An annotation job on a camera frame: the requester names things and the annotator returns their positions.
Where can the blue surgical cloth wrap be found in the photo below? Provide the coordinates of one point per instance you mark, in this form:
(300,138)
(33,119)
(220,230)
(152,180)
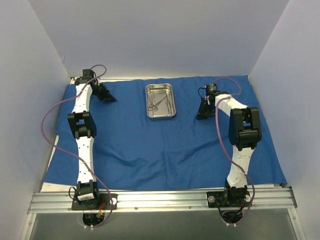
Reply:
(185,88)

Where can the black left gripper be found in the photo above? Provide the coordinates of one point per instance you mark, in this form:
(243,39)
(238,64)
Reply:
(103,92)

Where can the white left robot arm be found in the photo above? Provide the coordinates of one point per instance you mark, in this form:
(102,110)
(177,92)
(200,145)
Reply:
(83,129)

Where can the steel forceps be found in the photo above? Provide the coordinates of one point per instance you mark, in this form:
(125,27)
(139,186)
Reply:
(168,104)

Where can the steel surgical scissors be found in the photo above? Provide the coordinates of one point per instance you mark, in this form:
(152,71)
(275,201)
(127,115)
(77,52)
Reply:
(154,106)

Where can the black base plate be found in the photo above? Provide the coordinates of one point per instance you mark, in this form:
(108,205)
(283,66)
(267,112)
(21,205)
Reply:
(88,202)
(222,199)

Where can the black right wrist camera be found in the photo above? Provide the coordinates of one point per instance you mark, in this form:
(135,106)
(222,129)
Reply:
(211,89)

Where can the aluminium frame rail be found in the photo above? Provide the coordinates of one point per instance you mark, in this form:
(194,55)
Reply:
(162,201)

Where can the stainless steel instrument tray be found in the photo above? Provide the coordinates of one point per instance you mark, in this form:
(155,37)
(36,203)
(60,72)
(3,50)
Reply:
(154,93)

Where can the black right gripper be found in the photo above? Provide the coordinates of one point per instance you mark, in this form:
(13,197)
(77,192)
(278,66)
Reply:
(204,110)

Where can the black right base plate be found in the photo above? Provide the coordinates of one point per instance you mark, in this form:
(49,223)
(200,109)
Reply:
(222,199)

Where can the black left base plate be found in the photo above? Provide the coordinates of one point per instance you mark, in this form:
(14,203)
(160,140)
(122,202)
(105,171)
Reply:
(88,202)

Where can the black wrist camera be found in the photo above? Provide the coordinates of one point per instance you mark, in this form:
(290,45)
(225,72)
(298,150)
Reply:
(211,89)
(88,73)

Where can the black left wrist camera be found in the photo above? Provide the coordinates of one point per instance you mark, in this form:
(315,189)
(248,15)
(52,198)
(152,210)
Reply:
(88,73)

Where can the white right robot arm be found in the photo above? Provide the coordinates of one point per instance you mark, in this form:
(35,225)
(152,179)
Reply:
(240,140)

